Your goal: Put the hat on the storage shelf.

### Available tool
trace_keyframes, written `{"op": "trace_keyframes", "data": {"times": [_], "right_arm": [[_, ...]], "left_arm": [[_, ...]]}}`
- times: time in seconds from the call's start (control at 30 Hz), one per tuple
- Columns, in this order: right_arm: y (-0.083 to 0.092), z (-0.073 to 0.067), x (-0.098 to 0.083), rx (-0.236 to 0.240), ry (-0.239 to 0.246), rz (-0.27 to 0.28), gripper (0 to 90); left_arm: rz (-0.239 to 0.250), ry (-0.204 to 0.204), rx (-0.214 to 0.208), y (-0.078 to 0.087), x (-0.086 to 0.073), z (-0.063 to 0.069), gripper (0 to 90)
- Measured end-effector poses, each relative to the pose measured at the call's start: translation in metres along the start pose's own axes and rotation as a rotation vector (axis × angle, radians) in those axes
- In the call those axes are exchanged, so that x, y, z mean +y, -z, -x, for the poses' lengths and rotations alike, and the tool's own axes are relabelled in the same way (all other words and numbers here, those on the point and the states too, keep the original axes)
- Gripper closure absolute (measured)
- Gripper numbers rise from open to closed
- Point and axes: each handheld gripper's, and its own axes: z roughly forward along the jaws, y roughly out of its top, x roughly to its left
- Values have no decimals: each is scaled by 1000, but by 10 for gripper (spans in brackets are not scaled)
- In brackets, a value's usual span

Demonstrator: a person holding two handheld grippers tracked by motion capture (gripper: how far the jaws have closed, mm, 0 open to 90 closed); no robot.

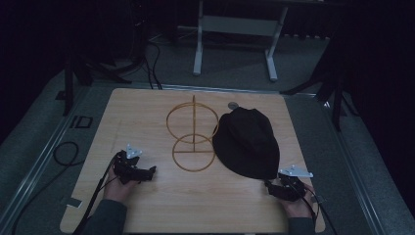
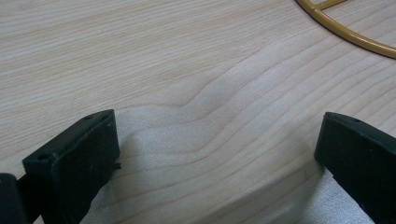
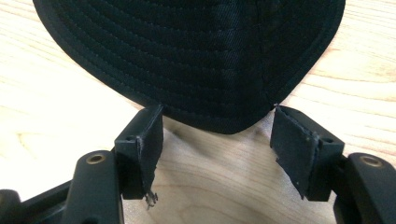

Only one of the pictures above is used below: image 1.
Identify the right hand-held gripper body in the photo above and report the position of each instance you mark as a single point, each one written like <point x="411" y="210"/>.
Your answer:
<point x="291" y="189"/>

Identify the black tripod stand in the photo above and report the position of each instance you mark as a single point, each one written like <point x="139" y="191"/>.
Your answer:
<point x="81" y="70"/>
<point x="329" y="88"/>

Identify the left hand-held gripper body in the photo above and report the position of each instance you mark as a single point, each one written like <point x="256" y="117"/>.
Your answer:
<point x="128" y="167"/>

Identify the black bucket hat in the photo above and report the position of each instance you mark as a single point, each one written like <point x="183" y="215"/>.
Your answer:
<point x="248" y="143"/>

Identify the white metal table frame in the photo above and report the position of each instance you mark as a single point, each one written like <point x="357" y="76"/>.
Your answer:
<point x="238" y="26"/>

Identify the person's left hand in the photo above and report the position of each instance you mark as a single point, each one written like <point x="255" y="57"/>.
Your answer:
<point x="117" y="191"/>

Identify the black square floor frame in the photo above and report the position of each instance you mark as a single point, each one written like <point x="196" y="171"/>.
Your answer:
<point x="81" y="122"/>

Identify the person's right hand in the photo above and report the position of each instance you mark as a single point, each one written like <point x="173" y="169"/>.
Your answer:
<point x="300" y="209"/>

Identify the small round grey disc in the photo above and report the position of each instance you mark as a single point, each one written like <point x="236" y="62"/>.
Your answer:
<point x="233" y="105"/>

